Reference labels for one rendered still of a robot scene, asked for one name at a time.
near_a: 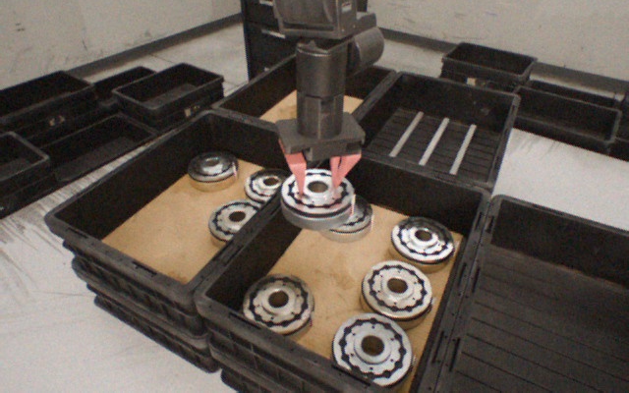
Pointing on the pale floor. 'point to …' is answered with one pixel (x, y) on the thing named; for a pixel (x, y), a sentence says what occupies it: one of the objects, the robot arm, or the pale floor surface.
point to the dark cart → (257, 24)
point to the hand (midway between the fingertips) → (317, 184)
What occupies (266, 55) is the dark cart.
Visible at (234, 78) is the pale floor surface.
